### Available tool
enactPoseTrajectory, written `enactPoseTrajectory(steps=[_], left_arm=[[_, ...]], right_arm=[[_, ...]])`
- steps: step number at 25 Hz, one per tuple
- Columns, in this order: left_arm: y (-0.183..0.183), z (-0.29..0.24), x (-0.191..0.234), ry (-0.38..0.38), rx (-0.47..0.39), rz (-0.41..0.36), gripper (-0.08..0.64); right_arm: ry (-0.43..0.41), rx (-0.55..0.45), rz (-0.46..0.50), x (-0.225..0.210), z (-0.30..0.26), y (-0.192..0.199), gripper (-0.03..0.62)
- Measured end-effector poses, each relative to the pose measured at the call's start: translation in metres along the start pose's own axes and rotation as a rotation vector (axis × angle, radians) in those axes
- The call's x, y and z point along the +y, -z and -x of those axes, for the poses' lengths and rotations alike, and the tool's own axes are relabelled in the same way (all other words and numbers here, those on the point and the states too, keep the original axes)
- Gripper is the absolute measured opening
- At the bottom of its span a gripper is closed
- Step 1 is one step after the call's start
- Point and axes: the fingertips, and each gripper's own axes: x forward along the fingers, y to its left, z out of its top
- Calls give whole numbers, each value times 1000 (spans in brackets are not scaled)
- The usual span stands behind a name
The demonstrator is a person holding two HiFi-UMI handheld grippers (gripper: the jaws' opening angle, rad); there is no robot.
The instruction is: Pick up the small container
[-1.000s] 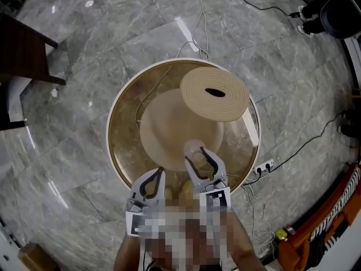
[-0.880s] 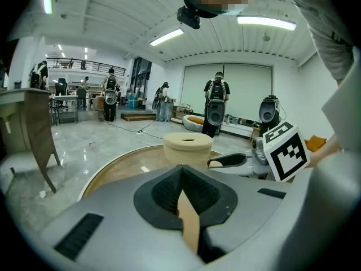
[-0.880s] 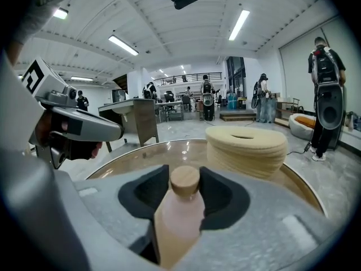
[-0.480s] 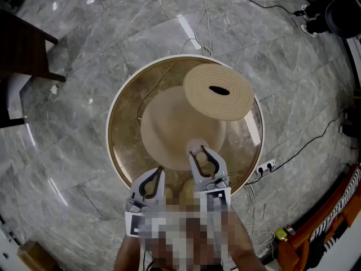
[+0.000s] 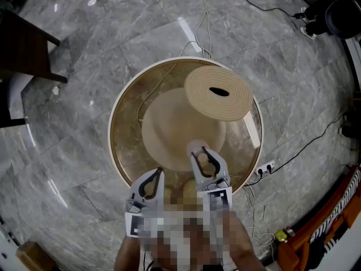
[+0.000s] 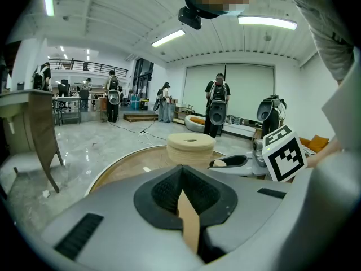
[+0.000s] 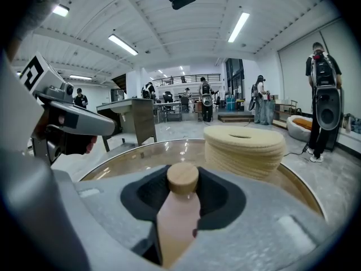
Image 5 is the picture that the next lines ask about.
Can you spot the person's left forearm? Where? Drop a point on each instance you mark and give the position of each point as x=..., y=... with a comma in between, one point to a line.
x=128, y=254

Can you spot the black device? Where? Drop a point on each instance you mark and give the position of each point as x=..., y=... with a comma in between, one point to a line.
x=351, y=128

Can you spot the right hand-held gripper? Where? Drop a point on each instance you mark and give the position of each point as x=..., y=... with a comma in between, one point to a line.
x=217, y=196

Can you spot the round glass side table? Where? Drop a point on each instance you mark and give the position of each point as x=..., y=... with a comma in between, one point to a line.
x=127, y=128

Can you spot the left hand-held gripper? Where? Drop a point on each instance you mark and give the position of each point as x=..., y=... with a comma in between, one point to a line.
x=146, y=207

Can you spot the wooden box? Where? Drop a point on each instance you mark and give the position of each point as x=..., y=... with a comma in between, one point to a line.
x=34, y=257

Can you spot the white seat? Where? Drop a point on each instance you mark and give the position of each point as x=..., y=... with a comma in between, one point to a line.
x=15, y=95

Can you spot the person's torso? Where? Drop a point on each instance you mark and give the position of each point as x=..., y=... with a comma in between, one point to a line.
x=186, y=241

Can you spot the dark wooden furniture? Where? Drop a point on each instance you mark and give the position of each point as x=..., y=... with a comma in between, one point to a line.
x=25, y=49

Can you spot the yellow tape measure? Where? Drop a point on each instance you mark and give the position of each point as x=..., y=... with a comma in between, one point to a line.
x=281, y=235

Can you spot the black office chair base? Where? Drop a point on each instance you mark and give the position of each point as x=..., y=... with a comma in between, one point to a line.
x=335, y=10

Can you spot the black white striped cloth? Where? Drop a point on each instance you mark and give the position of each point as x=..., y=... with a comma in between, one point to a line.
x=338, y=207

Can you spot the small translucent container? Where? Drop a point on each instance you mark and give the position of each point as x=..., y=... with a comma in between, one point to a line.
x=197, y=146

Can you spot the orange sofa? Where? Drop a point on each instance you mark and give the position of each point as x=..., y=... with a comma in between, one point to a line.
x=299, y=250

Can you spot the person's right forearm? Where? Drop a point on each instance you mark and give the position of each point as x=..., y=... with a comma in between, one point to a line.
x=244, y=244

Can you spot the white power strip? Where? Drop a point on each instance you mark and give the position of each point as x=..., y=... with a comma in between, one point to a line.
x=265, y=167

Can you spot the white paper scrap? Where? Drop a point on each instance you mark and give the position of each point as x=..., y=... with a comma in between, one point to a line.
x=56, y=90

